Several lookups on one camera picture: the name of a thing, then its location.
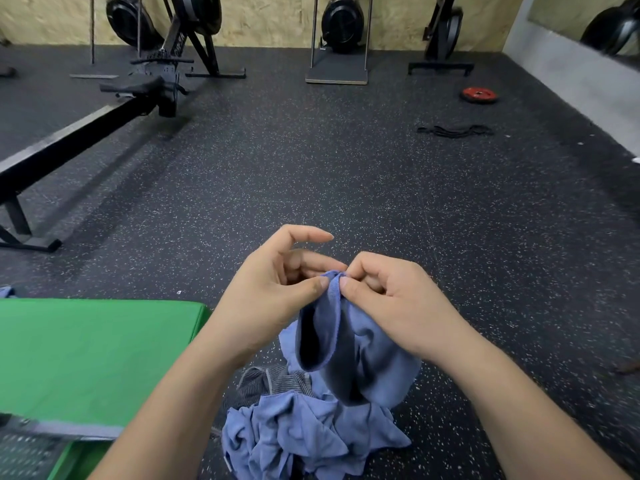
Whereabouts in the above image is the black resistance band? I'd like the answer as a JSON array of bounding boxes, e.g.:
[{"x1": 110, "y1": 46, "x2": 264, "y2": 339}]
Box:
[{"x1": 416, "y1": 125, "x2": 495, "y2": 139}]

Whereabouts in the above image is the red weight plate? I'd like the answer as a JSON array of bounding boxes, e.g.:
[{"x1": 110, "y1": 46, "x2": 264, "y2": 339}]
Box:
[{"x1": 460, "y1": 87, "x2": 499, "y2": 104}]

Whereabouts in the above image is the grey mesh basket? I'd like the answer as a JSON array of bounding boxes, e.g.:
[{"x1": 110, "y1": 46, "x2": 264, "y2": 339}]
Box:
[{"x1": 0, "y1": 414, "x2": 124, "y2": 480}]

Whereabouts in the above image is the crumpled blue garment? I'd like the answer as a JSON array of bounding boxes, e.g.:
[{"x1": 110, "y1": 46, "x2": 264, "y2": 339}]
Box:
[{"x1": 221, "y1": 390, "x2": 412, "y2": 480}]

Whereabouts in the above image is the green padded mat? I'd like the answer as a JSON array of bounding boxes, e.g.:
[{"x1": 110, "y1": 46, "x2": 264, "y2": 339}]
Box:
[{"x1": 0, "y1": 299, "x2": 212, "y2": 480}]

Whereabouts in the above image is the person's right forearm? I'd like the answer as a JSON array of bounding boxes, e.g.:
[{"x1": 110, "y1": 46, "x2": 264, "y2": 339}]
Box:
[{"x1": 424, "y1": 334, "x2": 632, "y2": 480}]

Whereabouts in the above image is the person's left hand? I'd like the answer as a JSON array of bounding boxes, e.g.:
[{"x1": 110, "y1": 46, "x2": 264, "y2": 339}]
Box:
[{"x1": 207, "y1": 225, "x2": 348, "y2": 358}]

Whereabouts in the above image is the grey striped garment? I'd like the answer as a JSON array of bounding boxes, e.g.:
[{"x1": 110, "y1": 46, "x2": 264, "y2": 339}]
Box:
[{"x1": 235, "y1": 366, "x2": 317, "y2": 404}]

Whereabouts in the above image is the upright black rowing machine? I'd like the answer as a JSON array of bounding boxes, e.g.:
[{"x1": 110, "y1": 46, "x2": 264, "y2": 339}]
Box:
[
  {"x1": 305, "y1": 0, "x2": 374, "y2": 86},
  {"x1": 69, "y1": 0, "x2": 166, "y2": 80},
  {"x1": 408, "y1": 0, "x2": 476, "y2": 77}
]

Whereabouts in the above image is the blue fabric garment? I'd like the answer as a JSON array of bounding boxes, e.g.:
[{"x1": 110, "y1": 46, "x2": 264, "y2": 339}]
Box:
[{"x1": 278, "y1": 271, "x2": 423, "y2": 410}]

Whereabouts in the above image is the wall mirror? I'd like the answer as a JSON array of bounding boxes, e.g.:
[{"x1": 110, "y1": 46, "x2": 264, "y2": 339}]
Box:
[{"x1": 527, "y1": 0, "x2": 640, "y2": 71}]

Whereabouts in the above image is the person's left forearm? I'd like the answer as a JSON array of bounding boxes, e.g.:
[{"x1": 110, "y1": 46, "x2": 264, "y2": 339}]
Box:
[{"x1": 87, "y1": 317, "x2": 257, "y2": 480}]

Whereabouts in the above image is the person's right hand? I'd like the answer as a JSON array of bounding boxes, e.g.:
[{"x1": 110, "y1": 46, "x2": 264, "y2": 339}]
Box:
[{"x1": 339, "y1": 252, "x2": 472, "y2": 366}]

